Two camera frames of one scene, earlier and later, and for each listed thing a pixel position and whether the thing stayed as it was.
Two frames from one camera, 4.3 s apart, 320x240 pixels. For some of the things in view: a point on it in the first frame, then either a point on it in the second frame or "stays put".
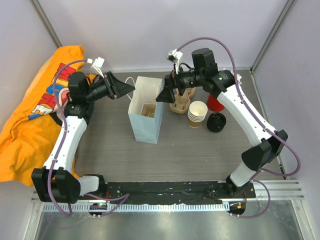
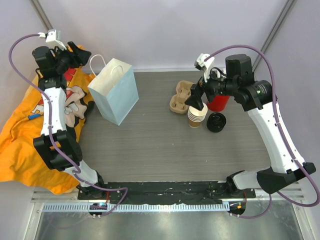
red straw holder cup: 213,104 stays put
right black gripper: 171,81 → 195,99
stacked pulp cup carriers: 181,104 stays put
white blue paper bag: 145,113 → 114,89
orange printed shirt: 26,136 stays put
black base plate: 175,191 stays put
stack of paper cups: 196,113 stays put
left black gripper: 115,87 → 79,57
